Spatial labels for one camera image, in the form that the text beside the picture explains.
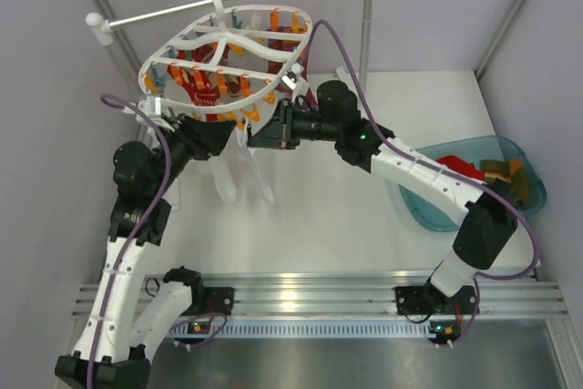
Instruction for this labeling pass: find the white sock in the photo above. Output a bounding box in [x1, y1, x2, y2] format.
[195, 157, 237, 203]
[236, 117, 275, 205]

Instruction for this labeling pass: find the hanging white sock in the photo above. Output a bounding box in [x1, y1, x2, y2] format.
[195, 157, 237, 203]

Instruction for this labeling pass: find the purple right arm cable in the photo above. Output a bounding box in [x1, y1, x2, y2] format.
[298, 19, 541, 349]

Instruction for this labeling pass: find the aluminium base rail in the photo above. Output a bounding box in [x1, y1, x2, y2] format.
[70, 270, 570, 340]

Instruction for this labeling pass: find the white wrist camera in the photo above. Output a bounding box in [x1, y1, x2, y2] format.
[281, 63, 305, 92]
[138, 95, 173, 130]

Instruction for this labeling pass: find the red sock in basket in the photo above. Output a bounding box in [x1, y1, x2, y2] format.
[436, 155, 485, 180]

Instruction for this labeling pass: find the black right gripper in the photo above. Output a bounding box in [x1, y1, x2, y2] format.
[249, 100, 342, 152]

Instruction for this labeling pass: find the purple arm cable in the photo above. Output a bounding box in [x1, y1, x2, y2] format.
[99, 93, 173, 388]
[298, 19, 541, 349]

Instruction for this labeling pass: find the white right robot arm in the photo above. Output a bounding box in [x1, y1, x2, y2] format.
[247, 80, 517, 313]

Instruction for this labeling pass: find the green orange striped sock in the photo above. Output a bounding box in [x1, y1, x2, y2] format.
[480, 159, 531, 207]

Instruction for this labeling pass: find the silver clothes rack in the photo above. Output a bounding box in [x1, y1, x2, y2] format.
[86, 0, 373, 128]

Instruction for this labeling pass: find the red patterned sock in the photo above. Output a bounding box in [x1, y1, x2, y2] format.
[166, 40, 251, 122]

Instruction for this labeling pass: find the white oval clip hanger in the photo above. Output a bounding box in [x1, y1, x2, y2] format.
[138, 0, 313, 122]

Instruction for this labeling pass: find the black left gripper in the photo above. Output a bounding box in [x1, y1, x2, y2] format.
[148, 112, 236, 197]

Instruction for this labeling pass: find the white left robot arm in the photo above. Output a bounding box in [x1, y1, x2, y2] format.
[55, 116, 236, 388]

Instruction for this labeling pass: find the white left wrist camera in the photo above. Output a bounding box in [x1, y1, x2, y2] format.
[138, 95, 173, 130]

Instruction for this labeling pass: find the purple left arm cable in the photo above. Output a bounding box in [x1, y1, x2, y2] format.
[99, 93, 173, 388]

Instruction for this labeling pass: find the teal plastic basket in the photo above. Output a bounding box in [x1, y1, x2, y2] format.
[400, 136, 547, 232]

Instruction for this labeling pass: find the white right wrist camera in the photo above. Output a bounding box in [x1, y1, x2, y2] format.
[281, 63, 305, 92]

